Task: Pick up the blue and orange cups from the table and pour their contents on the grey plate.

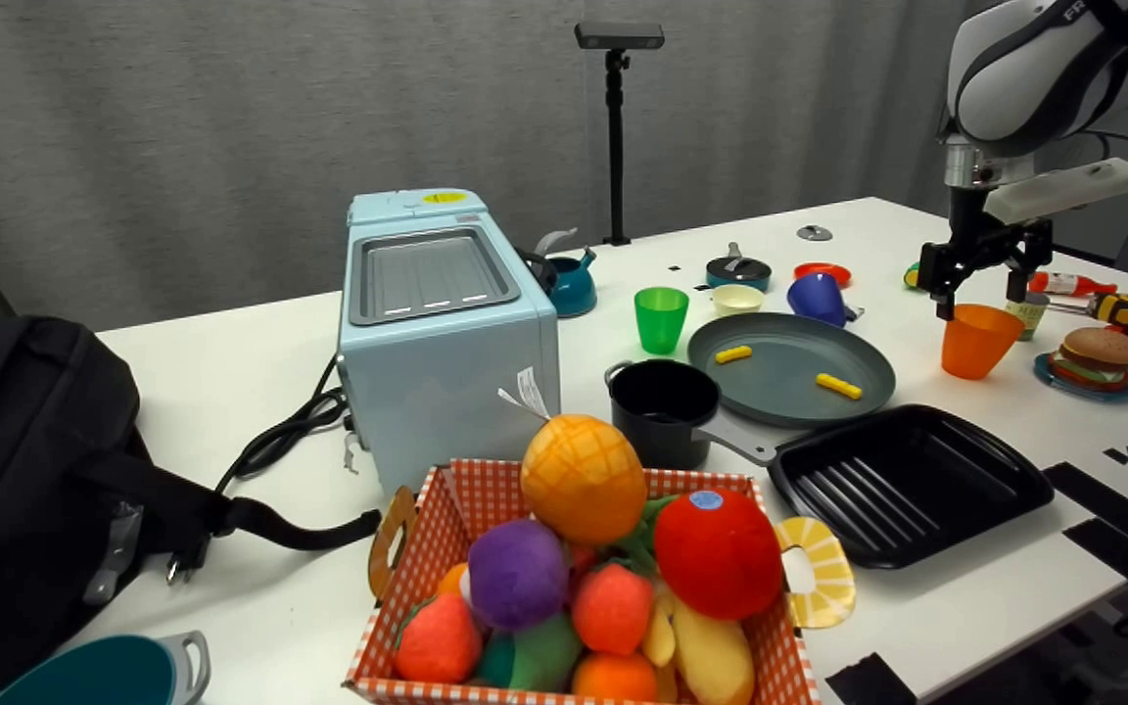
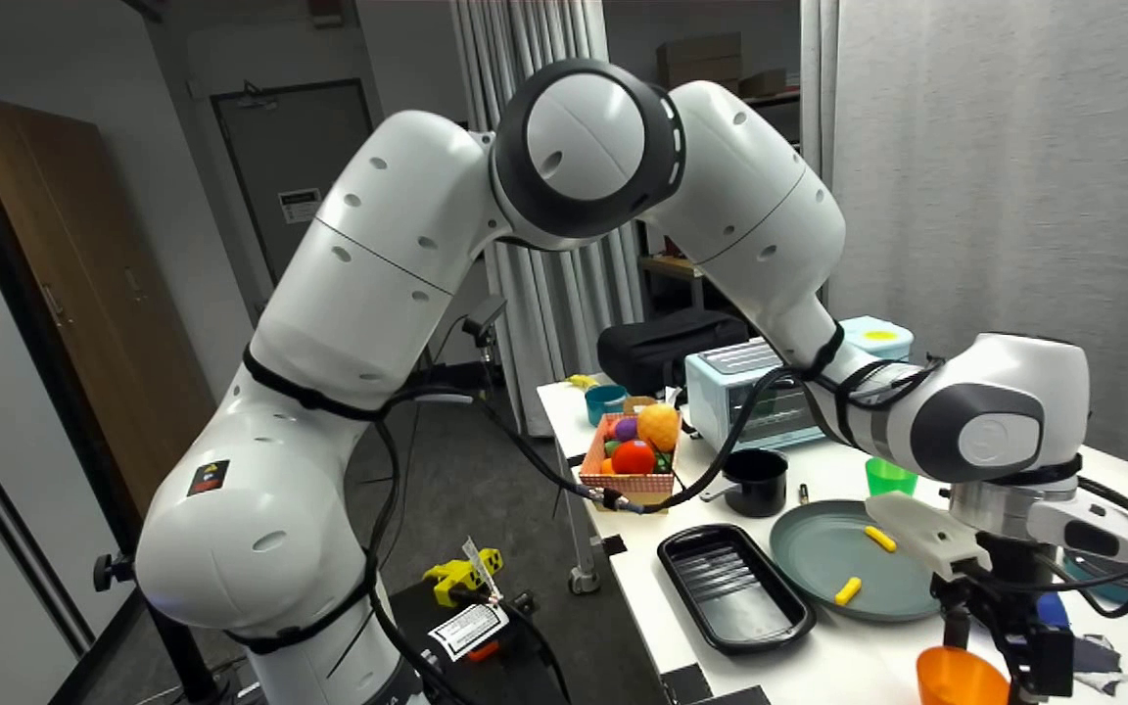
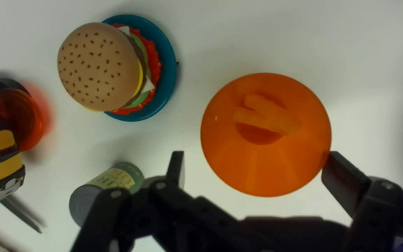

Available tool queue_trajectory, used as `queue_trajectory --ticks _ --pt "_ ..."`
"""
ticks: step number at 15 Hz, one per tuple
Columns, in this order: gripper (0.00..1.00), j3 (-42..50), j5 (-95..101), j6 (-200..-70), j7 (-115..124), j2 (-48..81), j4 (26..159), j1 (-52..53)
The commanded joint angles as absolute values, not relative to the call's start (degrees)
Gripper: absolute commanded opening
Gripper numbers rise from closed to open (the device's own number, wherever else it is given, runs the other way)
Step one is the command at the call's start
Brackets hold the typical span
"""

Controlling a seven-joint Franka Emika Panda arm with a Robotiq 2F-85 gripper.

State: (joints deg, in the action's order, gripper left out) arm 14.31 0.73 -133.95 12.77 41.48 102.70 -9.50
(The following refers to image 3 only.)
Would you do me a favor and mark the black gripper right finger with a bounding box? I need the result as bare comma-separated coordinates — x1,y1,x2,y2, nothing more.
321,150,403,252

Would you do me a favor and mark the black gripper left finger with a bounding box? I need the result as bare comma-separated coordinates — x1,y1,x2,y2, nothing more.
70,150,199,252

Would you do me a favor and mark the orange plastic cup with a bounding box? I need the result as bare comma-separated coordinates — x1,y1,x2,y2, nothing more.
199,73,333,199

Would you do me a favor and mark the teal small plate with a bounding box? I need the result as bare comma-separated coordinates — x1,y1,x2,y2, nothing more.
101,13,181,123

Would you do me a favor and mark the green label toy can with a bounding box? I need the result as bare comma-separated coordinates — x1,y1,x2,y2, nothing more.
69,161,146,228

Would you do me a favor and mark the red translucent bowl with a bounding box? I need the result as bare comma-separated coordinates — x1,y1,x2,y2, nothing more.
0,83,54,153

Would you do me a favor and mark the yellow black tape measure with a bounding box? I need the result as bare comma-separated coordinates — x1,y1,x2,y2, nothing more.
0,76,45,235

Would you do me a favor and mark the toy burger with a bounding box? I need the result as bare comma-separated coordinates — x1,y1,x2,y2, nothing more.
56,21,164,116

